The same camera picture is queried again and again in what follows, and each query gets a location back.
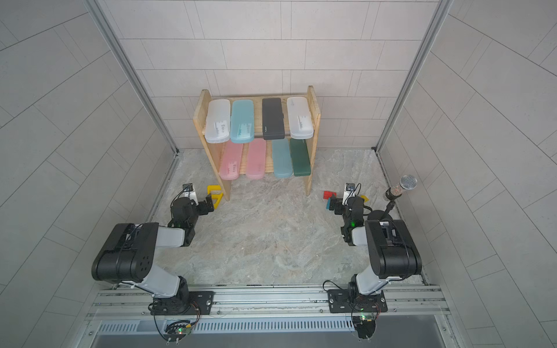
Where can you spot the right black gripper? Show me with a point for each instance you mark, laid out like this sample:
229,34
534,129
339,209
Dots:
337,204

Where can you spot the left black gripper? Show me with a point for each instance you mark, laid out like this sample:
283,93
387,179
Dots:
205,204

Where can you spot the pink pencil case with label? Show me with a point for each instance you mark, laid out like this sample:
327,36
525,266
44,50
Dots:
231,161

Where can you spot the dark green pencil case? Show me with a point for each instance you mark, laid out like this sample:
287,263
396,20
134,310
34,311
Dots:
300,157

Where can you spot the light blue pencil case bottom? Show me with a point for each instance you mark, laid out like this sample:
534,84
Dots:
281,158

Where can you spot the pink pencil case plain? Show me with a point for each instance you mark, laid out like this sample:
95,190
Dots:
256,159

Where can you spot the clear white pencil case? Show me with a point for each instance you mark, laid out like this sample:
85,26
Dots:
300,118
217,122

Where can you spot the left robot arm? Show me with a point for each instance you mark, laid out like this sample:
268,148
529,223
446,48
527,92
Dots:
128,257

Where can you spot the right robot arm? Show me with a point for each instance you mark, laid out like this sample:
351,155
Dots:
392,254

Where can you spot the wooden two-tier shelf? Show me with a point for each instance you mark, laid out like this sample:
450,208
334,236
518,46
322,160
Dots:
215,152

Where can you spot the black pencil case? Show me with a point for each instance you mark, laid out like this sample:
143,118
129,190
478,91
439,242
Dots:
273,119

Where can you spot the light teal pencil case top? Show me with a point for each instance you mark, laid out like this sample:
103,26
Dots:
242,121

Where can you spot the red wooden block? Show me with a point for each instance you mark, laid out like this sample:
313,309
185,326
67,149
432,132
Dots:
329,195

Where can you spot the black microphone stand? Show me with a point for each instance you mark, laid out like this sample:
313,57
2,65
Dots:
382,215

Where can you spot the right green circuit board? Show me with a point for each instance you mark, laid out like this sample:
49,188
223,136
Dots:
364,327

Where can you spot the green circuit board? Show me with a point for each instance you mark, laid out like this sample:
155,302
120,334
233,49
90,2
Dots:
178,330
364,327

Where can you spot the left green circuit board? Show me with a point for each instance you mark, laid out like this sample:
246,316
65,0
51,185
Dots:
178,330

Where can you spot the yellow triangular plastic frame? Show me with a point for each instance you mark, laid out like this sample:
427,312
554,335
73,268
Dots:
216,194

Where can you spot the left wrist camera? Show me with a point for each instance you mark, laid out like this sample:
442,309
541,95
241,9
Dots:
188,191

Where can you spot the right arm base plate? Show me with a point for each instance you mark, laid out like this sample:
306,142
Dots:
340,301

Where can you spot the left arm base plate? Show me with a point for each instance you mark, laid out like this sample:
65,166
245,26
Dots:
198,302

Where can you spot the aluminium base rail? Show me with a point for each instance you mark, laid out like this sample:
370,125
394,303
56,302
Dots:
289,301

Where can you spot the left aluminium corner post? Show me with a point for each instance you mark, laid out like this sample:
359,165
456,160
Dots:
123,60

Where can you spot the aluminium corner post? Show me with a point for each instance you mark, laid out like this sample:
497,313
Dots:
123,60
431,33

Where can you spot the right aluminium corner post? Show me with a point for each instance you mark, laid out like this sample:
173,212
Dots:
431,33

